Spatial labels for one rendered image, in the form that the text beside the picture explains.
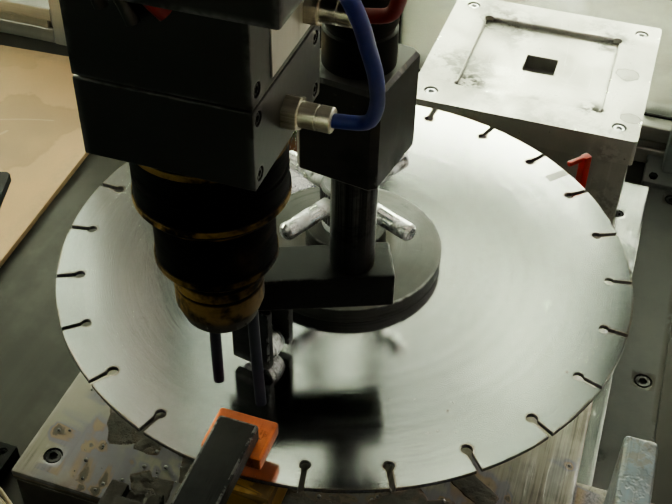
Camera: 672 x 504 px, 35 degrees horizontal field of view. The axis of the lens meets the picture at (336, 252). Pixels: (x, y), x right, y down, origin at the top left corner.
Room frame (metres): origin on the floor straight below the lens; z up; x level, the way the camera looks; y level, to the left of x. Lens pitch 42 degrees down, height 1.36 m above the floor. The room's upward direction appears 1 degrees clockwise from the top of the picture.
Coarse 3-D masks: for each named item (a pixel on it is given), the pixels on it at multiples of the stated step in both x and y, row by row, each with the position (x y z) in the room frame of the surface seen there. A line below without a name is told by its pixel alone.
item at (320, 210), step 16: (400, 160) 0.49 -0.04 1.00; (304, 176) 0.47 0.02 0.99; (320, 176) 0.47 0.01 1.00; (320, 192) 0.46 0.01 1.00; (320, 208) 0.44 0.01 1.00; (384, 208) 0.44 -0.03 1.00; (288, 224) 0.43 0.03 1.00; (304, 224) 0.43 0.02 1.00; (384, 224) 0.43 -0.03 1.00; (400, 224) 0.43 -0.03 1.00
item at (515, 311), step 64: (448, 128) 0.59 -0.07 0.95; (128, 192) 0.51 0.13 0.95; (448, 192) 0.52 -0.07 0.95; (512, 192) 0.52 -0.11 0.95; (576, 192) 0.52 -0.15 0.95; (64, 256) 0.45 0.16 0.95; (128, 256) 0.45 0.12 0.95; (448, 256) 0.46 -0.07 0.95; (512, 256) 0.46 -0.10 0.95; (576, 256) 0.46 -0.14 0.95; (64, 320) 0.40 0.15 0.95; (128, 320) 0.40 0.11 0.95; (320, 320) 0.40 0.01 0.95; (384, 320) 0.41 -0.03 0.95; (448, 320) 0.41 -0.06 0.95; (512, 320) 0.41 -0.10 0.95; (576, 320) 0.41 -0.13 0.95; (128, 384) 0.36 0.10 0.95; (192, 384) 0.36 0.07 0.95; (320, 384) 0.36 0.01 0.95; (384, 384) 0.36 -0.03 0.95; (448, 384) 0.36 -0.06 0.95; (512, 384) 0.36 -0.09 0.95; (576, 384) 0.36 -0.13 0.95; (192, 448) 0.32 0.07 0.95; (320, 448) 0.32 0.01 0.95; (384, 448) 0.32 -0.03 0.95; (448, 448) 0.32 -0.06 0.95; (512, 448) 0.32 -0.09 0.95
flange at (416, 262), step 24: (312, 192) 0.50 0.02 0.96; (384, 192) 0.51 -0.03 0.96; (288, 216) 0.48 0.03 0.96; (408, 216) 0.48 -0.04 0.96; (288, 240) 0.46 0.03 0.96; (312, 240) 0.45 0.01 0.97; (384, 240) 0.45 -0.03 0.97; (432, 240) 0.46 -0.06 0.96; (408, 264) 0.44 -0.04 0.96; (432, 264) 0.44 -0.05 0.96; (408, 288) 0.42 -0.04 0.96; (312, 312) 0.41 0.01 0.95; (336, 312) 0.40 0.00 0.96; (360, 312) 0.40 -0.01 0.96; (384, 312) 0.41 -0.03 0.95
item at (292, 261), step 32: (352, 192) 0.37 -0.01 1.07; (352, 224) 0.37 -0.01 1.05; (288, 256) 0.38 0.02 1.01; (320, 256) 0.38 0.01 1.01; (352, 256) 0.37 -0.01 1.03; (384, 256) 0.39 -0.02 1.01; (288, 288) 0.37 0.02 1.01; (320, 288) 0.37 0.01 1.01; (352, 288) 0.37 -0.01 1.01; (384, 288) 0.37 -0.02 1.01; (288, 320) 0.38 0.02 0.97
